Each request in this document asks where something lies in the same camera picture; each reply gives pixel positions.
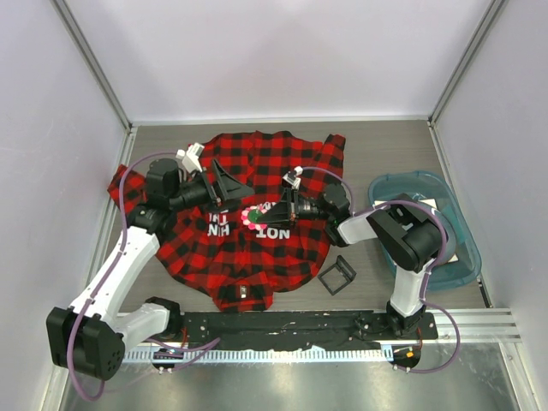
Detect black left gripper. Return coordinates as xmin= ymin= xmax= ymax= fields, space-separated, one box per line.
xmin=170 ymin=159 xmax=253 ymax=215

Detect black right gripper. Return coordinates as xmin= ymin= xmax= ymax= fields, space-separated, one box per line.
xmin=258 ymin=187 xmax=333 ymax=231

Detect pink white flower brooch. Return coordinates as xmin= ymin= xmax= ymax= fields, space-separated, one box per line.
xmin=241 ymin=202 xmax=272 ymax=231

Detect red black plaid shirt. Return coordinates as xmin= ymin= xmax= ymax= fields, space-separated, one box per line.
xmin=106 ymin=131 xmax=347 ymax=313

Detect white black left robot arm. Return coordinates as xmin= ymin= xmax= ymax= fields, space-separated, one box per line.
xmin=46 ymin=158 xmax=254 ymax=382

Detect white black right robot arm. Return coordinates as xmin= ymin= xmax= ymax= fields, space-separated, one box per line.
xmin=258 ymin=184 xmax=456 ymax=338

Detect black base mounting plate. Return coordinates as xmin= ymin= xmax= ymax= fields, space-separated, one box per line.
xmin=132 ymin=308 xmax=440 ymax=348

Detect teal plastic bin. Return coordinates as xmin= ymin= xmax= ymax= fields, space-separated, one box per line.
xmin=367 ymin=170 xmax=481 ymax=291

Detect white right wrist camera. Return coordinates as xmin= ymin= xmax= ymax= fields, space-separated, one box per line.
xmin=283 ymin=166 xmax=303 ymax=191

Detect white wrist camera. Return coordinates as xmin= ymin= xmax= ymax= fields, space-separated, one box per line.
xmin=176 ymin=142 xmax=205 ymax=174
xmin=283 ymin=166 xmax=303 ymax=191

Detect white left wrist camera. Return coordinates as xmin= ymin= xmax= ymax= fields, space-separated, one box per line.
xmin=176 ymin=142 xmax=205 ymax=174

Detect small black square frame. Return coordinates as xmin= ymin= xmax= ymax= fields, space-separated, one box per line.
xmin=318 ymin=255 xmax=357 ymax=296

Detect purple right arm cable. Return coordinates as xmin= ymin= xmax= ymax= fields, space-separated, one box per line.
xmin=299 ymin=166 xmax=462 ymax=372

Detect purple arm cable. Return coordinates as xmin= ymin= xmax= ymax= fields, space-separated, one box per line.
xmin=66 ymin=150 xmax=222 ymax=402
xmin=299 ymin=166 xmax=462 ymax=372

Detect aluminium front rail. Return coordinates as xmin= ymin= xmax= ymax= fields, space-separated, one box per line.
xmin=53 ymin=307 xmax=524 ymax=348

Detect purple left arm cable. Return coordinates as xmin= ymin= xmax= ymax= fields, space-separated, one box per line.
xmin=66 ymin=150 xmax=222 ymax=402

